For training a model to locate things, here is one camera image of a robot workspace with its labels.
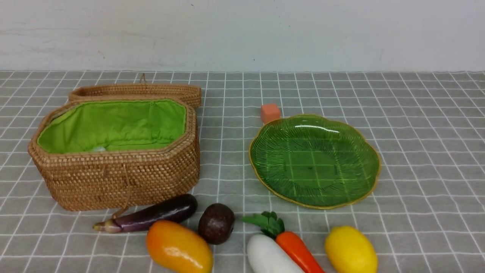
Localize dark purple passion fruit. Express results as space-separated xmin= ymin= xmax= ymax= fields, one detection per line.
xmin=197 ymin=203 xmax=235 ymax=245

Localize woven rattan basket lid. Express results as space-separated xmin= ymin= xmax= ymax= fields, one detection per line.
xmin=68 ymin=73 xmax=202 ymax=108

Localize green glass leaf plate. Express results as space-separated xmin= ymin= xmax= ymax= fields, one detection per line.
xmin=248 ymin=114 xmax=382 ymax=210

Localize woven rattan basket green lining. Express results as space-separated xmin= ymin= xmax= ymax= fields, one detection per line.
xmin=28 ymin=96 xmax=201 ymax=218

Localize purple eggplant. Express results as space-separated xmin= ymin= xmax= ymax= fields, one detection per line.
xmin=92 ymin=194 xmax=199 ymax=234

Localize orange yellow mango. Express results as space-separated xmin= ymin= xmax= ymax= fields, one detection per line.
xmin=146 ymin=221 xmax=214 ymax=273

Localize grey checked tablecloth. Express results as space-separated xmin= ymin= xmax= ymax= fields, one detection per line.
xmin=0 ymin=71 xmax=485 ymax=273

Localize yellow lemon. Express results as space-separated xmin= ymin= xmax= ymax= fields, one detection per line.
xmin=324 ymin=225 xmax=378 ymax=273

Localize orange carrot green leaves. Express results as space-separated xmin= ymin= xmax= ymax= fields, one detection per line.
xmin=241 ymin=211 xmax=324 ymax=273

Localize white radish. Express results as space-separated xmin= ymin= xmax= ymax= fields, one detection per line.
xmin=246 ymin=234 xmax=303 ymax=273

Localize small orange cube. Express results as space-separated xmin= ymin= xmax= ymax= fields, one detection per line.
xmin=260 ymin=103 xmax=281 ymax=124

